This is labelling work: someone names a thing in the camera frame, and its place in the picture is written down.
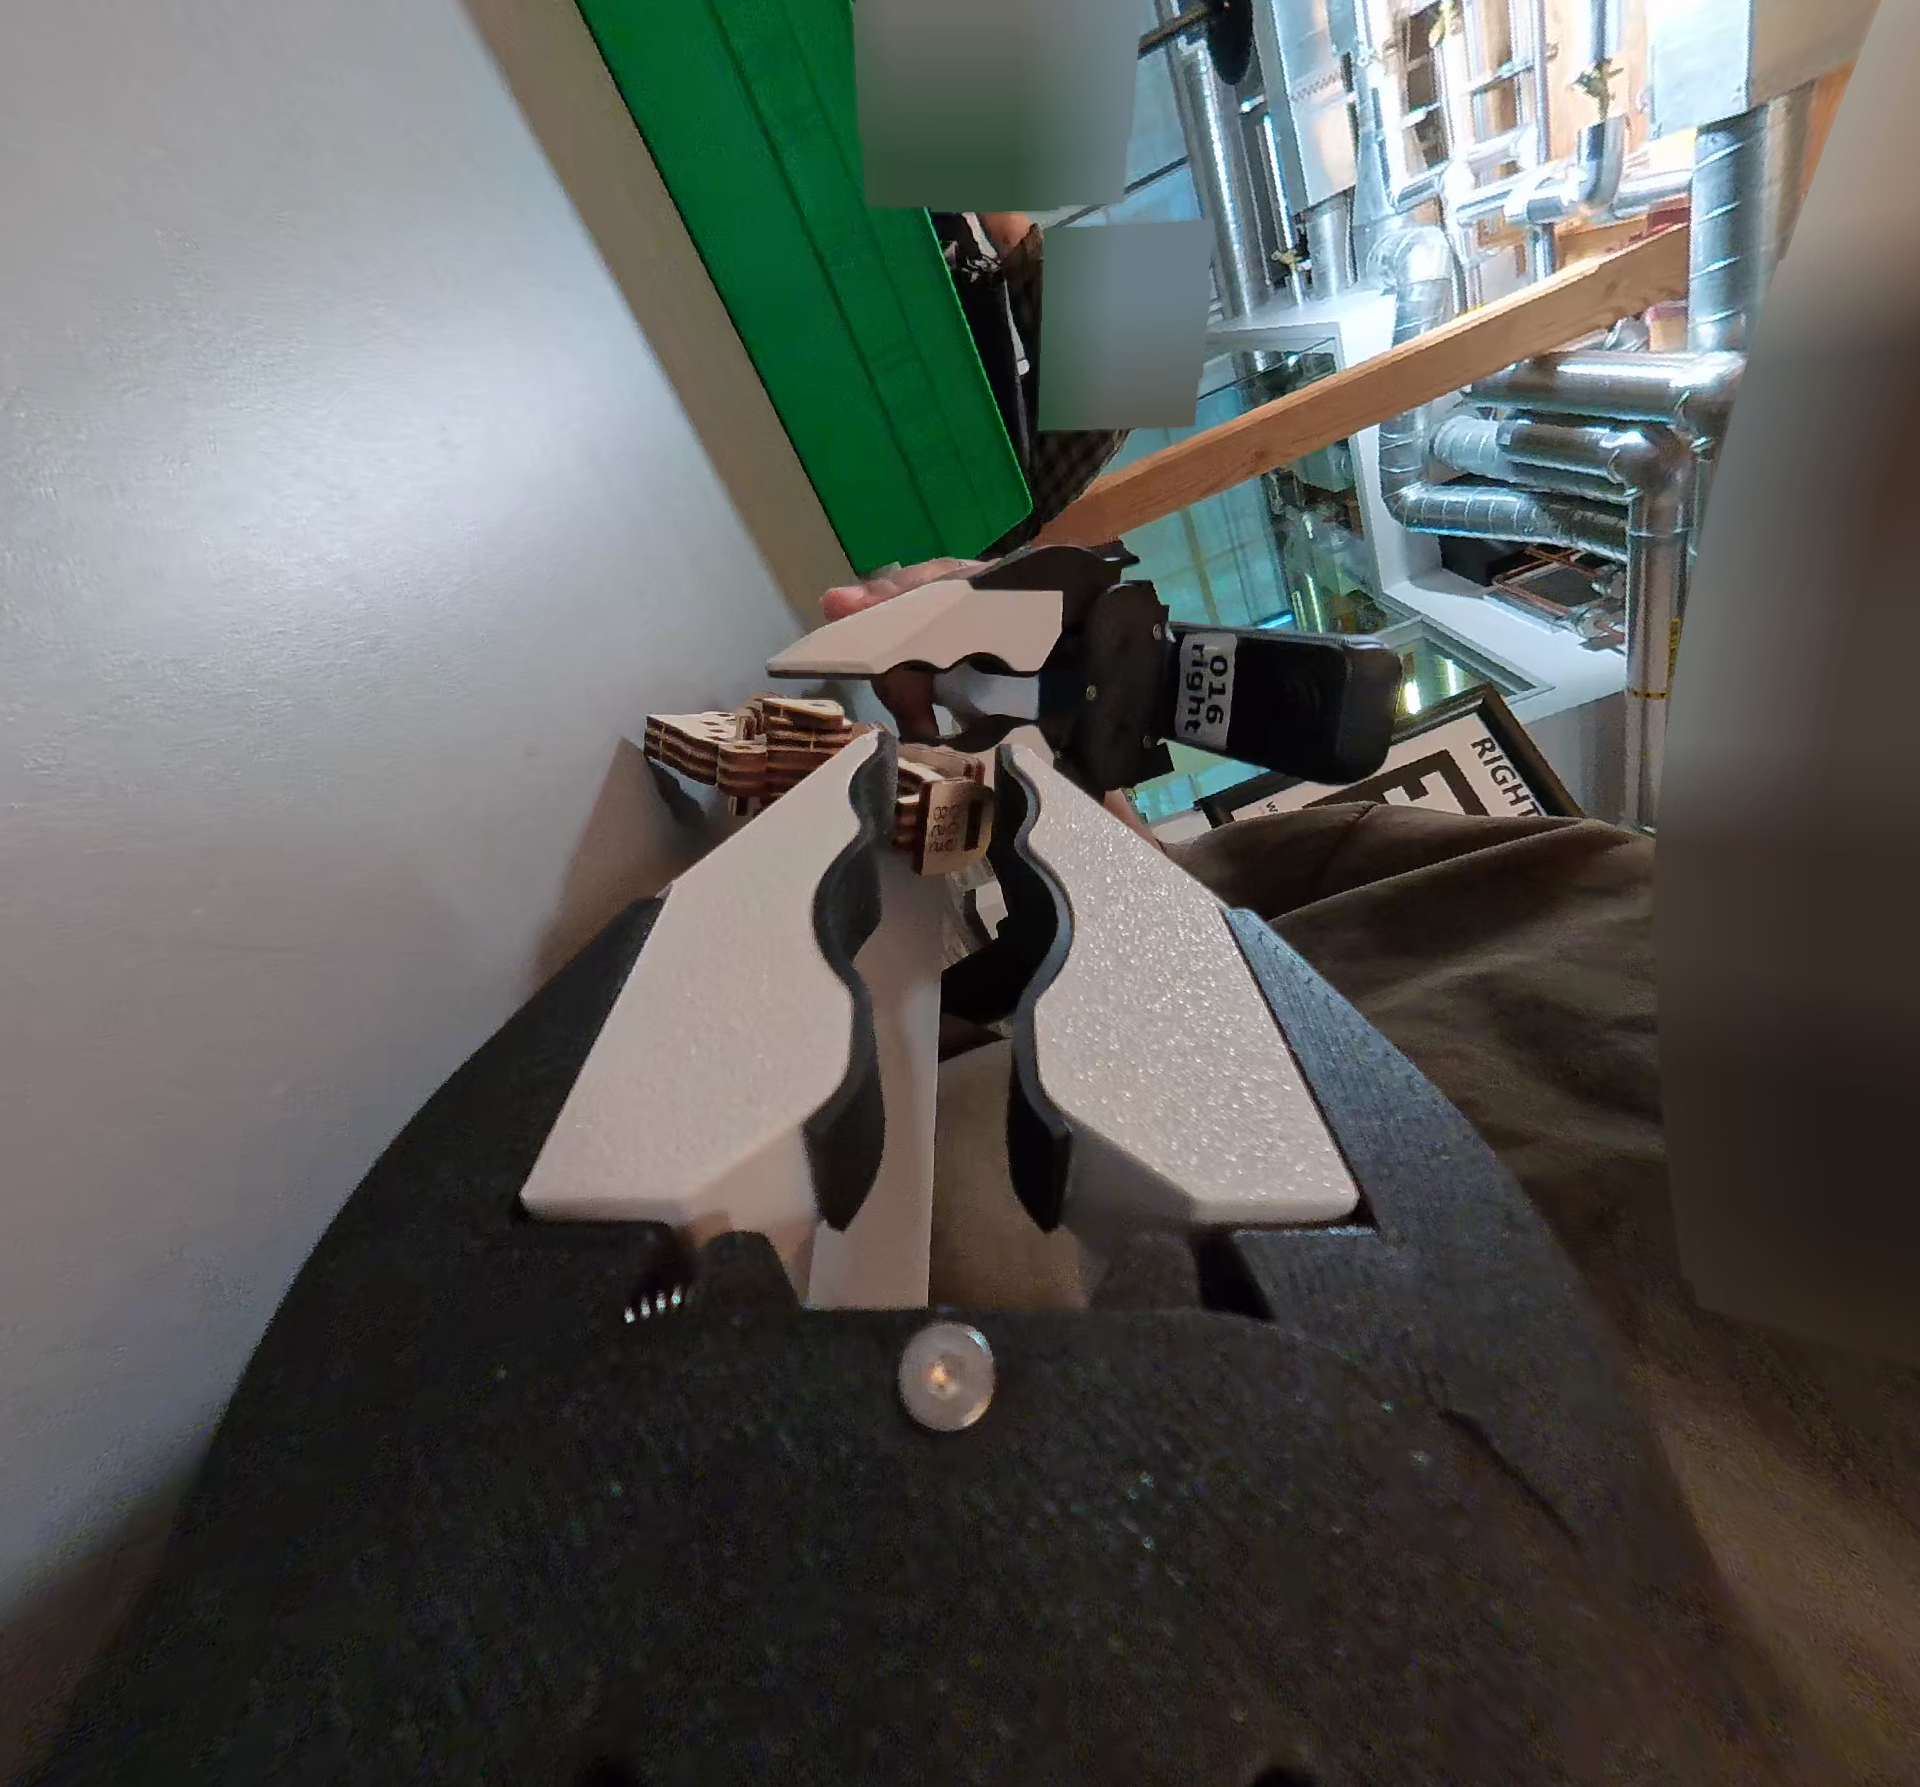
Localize silver ventilation pipes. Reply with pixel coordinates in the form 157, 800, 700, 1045
1170, 0, 1824, 716

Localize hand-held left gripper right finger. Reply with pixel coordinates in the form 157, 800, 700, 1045
994, 743, 1362, 1236

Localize green board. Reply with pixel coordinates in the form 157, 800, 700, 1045
555, 0, 1039, 576

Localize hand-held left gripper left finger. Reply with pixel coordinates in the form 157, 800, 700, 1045
522, 729, 940, 1312

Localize wooden beam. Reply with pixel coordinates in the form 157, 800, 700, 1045
1034, 224, 1691, 553

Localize person's right hand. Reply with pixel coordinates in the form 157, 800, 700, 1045
818, 557, 995, 625

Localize wooden puzzle model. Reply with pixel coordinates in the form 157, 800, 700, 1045
643, 691, 999, 876

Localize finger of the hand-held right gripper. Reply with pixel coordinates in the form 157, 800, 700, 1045
884, 673, 1055, 757
767, 567, 1085, 685

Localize black framed sign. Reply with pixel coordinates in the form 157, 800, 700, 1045
1198, 685, 1586, 831

